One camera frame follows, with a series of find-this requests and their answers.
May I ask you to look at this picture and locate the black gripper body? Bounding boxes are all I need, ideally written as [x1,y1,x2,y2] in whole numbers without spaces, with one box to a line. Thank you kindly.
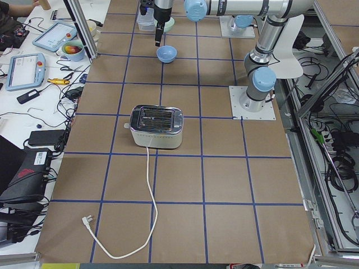
[154,0,173,24]

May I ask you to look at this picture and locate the green bowl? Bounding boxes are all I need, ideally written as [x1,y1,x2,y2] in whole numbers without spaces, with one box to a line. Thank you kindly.
[163,17,175,33]

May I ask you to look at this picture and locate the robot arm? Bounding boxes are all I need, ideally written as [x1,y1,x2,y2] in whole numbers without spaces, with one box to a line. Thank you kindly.
[184,0,314,112]

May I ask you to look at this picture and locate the cream bowl with lemon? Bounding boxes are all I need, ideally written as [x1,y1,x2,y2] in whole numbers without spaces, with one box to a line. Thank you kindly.
[86,20,98,41]

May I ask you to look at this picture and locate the blue bowl with fruit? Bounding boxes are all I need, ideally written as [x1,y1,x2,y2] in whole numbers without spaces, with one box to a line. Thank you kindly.
[61,40,85,62]

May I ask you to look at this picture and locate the clear plastic food container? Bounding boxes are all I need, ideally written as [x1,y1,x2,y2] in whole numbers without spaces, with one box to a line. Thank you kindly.
[137,10,156,32]

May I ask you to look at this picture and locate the cream toaster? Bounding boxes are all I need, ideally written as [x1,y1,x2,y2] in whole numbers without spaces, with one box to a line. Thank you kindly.
[124,104,184,149]

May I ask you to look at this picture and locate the scissors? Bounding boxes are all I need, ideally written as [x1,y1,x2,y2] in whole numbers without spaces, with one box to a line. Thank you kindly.
[60,65,82,80]

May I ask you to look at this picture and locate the blue teach pendant tablet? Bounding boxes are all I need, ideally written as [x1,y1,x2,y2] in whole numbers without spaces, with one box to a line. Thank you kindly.
[32,22,77,52]

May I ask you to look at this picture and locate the white chair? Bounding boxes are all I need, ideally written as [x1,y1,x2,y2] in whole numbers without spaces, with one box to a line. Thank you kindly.
[268,15,304,79]

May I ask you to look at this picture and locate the black power adapter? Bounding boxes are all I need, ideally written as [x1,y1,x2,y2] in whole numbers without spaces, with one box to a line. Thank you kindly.
[17,89,40,104]

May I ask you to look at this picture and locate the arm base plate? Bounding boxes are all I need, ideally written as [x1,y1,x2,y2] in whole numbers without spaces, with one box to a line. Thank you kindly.
[219,15,255,39]
[229,86,276,120]

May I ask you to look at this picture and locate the orange handled tool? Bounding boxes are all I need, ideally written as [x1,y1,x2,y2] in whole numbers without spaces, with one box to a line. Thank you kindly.
[47,78,70,85]

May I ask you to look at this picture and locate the white toaster power cord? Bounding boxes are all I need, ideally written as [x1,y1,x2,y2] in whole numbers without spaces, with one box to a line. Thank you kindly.
[81,147,158,259]

